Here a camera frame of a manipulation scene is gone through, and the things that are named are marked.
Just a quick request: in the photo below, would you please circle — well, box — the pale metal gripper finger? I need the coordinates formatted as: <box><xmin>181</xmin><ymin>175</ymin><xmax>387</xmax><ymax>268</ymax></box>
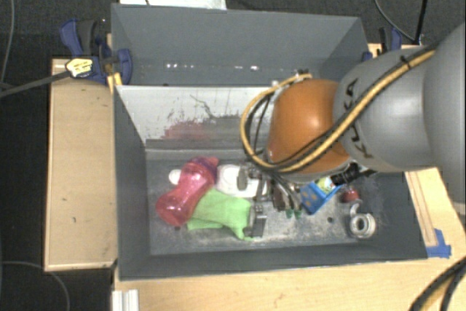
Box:
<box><xmin>236</xmin><ymin>168</ymin><xmax>261</xmax><ymax>194</ymax></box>
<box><xmin>249</xmin><ymin>203</ymin><xmax>269</xmax><ymax>239</ymax></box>

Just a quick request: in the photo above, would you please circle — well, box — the white plastic bottle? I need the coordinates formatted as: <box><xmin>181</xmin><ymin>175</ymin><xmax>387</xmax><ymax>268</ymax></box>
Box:
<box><xmin>168</xmin><ymin>163</ymin><xmax>271</xmax><ymax>199</ymax></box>

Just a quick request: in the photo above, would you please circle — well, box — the blue box with yellow dots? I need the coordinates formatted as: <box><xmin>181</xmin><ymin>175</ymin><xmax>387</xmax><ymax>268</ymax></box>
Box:
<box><xmin>299</xmin><ymin>179</ymin><xmax>345</xmax><ymax>216</ymax></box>

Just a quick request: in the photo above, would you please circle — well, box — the green cloth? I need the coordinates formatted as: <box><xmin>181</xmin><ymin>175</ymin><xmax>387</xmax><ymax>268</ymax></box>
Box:
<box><xmin>186</xmin><ymin>188</ymin><xmax>257</xmax><ymax>242</ymax></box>

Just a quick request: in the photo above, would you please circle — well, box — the pink plastic bottle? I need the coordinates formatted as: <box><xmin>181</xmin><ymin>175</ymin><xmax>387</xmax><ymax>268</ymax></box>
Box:
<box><xmin>155</xmin><ymin>155</ymin><xmax>220</xmax><ymax>227</ymax></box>

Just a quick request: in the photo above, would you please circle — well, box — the red-brown small round thing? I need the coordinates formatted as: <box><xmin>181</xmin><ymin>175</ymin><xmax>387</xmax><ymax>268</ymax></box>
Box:
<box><xmin>339</xmin><ymin>186</ymin><xmax>362</xmax><ymax>204</ymax></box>

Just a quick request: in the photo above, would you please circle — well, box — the grey metal bin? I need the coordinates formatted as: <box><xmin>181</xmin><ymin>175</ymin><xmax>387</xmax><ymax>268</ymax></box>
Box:
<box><xmin>110</xmin><ymin>2</ymin><xmax>429</xmax><ymax>281</ymax></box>

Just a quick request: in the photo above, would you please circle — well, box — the pale wood board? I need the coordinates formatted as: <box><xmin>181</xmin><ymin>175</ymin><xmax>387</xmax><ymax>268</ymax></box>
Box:
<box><xmin>43</xmin><ymin>58</ymin><xmax>119</xmax><ymax>272</ymax></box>

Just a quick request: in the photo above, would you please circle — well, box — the black cylinder on white bracket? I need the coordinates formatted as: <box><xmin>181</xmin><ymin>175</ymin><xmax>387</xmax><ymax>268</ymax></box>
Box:
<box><xmin>330</xmin><ymin>162</ymin><xmax>369</xmax><ymax>187</ymax></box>

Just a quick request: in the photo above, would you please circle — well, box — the silver metal ring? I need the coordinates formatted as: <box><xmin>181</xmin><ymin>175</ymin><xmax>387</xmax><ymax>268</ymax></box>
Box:
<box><xmin>347</xmin><ymin>202</ymin><xmax>376</xmax><ymax>240</ymax></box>

